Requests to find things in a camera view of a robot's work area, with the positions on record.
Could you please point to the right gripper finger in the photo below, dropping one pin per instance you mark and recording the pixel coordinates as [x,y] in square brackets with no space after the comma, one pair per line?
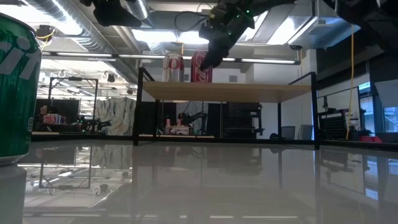
[216,54]

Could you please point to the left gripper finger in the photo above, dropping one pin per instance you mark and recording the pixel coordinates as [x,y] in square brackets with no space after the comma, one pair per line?
[115,17]

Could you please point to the red Coca-Cola can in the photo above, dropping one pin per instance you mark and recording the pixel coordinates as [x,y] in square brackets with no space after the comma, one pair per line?
[199,74]

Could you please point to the silver diet cola can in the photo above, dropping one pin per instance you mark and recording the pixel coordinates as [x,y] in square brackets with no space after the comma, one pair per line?
[172,70]

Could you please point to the green Sprite can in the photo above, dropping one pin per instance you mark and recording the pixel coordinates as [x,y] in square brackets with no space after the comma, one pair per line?
[15,109]

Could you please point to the black background robot arm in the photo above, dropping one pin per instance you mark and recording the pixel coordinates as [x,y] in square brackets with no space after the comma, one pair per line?
[192,117]

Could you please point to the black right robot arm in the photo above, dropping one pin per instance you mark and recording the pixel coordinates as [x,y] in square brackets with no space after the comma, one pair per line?
[373,18]

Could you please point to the long ceiling light bar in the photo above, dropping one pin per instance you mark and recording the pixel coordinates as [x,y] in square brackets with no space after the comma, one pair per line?
[93,55]

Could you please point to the black cabinet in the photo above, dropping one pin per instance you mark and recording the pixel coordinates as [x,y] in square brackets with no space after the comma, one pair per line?
[239,119]

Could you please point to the white box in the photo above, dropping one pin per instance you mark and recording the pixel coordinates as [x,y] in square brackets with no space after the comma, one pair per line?
[178,130]

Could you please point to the patterned curtain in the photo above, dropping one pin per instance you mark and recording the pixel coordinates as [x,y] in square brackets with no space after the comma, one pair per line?
[115,116]

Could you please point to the black background screen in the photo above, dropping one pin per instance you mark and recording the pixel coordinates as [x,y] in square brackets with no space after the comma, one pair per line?
[66,107]

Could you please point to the grey chair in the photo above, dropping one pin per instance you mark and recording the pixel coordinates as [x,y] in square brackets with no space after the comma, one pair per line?
[288,132]
[306,132]

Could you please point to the black pegboard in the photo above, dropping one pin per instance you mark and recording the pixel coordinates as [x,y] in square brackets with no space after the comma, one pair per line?
[334,127]

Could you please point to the red flat object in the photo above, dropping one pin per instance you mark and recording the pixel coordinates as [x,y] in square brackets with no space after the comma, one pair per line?
[370,139]

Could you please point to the silver round air duct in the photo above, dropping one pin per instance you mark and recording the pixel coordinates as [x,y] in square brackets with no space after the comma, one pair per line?
[93,31]

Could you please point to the wooden shelf black metal frame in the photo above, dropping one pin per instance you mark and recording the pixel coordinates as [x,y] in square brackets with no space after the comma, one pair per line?
[224,91]

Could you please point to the black ceiling camera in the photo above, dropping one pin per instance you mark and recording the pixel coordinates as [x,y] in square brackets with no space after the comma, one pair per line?
[45,31]

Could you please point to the silver rectangular air duct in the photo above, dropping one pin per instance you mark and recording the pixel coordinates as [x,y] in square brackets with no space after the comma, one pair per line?
[311,34]

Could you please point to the black background frame rig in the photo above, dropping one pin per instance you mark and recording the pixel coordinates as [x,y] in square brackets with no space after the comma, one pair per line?
[95,105]

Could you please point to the black aluminium table frame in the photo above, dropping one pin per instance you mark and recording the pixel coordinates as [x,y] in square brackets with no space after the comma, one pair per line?
[93,137]

